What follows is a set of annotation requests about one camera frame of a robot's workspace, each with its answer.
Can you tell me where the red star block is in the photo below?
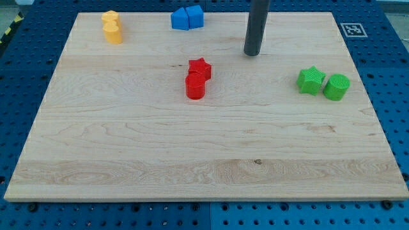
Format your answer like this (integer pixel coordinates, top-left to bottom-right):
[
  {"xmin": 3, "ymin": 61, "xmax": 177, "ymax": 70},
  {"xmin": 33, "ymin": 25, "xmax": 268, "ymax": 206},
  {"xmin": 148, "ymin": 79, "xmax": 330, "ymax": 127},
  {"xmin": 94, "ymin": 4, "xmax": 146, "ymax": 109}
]
[{"xmin": 188, "ymin": 57, "xmax": 212, "ymax": 80}]

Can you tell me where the green star block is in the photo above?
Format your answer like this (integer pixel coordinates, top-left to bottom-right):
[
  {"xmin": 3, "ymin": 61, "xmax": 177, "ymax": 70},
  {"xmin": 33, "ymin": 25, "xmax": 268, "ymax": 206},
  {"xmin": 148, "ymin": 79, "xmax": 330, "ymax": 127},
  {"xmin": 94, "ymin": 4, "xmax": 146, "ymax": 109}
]
[{"xmin": 297, "ymin": 66, "xmax": 326, "ymax": 96}]

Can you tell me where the red cylinder block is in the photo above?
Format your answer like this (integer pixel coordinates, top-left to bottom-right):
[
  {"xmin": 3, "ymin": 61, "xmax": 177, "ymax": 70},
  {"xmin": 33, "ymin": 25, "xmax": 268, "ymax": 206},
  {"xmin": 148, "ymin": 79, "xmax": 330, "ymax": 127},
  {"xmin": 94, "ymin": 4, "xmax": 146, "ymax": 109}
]
[{"xmin": 185, "ymin": 72, "xmax": 206, "ymax": 100}]

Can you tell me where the light wooden board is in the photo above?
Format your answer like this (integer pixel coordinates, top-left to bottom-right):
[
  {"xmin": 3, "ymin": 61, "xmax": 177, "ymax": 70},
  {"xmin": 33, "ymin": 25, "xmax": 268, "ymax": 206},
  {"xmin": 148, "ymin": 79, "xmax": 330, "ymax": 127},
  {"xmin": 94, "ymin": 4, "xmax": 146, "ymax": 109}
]
[{"xmin": 4, "ymin": 12, "xmax": 408, "ymax": 203}]

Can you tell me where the blue triangular block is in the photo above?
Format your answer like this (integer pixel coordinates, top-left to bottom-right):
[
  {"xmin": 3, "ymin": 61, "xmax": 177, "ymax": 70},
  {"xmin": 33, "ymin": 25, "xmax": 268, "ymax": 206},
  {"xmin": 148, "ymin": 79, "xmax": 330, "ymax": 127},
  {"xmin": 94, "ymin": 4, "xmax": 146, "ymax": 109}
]
[{"xmin": 171, "ymin": 8, "xmax": 189, "ymax": 31}]

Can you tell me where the blue cube block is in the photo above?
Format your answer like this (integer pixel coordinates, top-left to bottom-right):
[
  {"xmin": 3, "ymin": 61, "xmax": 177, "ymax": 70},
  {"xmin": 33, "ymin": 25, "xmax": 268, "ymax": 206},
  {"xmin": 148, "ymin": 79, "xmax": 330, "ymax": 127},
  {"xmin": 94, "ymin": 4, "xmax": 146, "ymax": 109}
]
[{"xmin": 185, "ymin": 5, "xmax": 204, "ymax": 29}]

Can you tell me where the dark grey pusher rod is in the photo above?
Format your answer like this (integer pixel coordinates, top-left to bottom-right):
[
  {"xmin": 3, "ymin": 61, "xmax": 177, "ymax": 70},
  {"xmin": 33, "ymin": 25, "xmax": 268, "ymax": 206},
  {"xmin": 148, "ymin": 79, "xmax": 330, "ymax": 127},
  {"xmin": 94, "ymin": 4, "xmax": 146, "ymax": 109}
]
[{"xmin": 243, "ymin": 0, "xmax": 270, "ymax": 57}]

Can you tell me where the yellow heart block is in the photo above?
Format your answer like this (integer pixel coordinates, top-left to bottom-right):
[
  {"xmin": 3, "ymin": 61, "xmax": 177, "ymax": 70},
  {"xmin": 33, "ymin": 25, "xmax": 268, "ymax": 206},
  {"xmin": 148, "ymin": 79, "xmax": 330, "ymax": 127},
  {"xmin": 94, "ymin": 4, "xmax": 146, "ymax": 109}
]
[{"xmin": 103, "ymin": 21, "xmax": 123, "ymax": 44}]

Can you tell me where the green cylinder block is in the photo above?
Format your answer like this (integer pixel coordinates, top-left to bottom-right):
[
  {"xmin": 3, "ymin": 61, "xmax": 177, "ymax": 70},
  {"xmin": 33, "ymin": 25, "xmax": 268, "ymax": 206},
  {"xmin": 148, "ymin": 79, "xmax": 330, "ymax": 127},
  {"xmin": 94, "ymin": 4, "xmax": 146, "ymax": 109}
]
[{"xmin": 323, "ymin": 73, "xmax": 350, "ymax": 101}]

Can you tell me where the yellow pentagon block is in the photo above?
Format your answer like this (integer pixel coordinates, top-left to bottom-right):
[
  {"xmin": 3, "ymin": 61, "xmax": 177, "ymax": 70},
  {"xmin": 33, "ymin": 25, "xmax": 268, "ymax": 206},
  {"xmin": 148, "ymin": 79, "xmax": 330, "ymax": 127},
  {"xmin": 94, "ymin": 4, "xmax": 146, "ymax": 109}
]
[{"xmin": 101, "ymin": 10, "xmax": 121, "ymax": 29}]

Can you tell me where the white fiducial marker tag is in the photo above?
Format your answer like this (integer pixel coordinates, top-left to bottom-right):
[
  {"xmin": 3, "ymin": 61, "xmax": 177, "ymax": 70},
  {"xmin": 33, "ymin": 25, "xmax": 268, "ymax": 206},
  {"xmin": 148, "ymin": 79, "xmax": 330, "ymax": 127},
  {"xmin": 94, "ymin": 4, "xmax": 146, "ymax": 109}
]
[{"xmin": 341, "ymin": 22, "xmax": 367, "ymax": 38}]

